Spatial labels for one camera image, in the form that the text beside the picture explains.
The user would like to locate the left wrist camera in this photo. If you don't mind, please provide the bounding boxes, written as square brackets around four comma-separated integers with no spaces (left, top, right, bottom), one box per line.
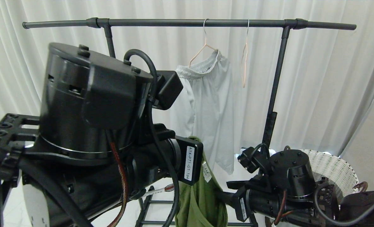
[149,71,184,110]

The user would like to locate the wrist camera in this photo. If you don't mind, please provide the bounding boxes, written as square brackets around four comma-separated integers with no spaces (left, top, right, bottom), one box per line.
[149,71,184,110]
[237,143,271,174]

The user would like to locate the green garment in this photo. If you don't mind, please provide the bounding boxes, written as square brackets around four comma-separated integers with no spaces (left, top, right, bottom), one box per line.
[174,136,228,227]

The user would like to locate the pale grey shorts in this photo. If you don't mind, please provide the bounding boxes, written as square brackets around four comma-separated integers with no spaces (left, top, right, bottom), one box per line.
[169,50,235,176]

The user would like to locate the white laundry basket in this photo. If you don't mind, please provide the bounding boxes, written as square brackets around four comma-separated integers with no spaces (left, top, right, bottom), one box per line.
[296,149,369,205]

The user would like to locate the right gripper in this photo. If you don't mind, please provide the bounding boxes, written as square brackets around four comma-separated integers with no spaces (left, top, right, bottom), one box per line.
[218,186,317,222]

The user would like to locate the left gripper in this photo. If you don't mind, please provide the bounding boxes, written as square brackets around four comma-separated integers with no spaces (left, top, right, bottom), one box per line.
[127,136,204,197]

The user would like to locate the white curtain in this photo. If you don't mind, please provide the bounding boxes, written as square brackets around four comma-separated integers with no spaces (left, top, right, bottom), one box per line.
[0,0,374,156]

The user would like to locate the black clothes rack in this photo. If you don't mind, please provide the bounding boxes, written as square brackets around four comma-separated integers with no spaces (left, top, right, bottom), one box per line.
[22,18,357,227]

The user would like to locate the pink clothes hanger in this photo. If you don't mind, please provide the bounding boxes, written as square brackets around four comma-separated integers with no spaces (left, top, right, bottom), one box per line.
[189,19,219,68]
[241,20,250,88]

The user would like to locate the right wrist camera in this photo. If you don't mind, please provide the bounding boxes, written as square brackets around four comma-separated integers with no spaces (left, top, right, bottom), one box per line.
[237,143,271,174]

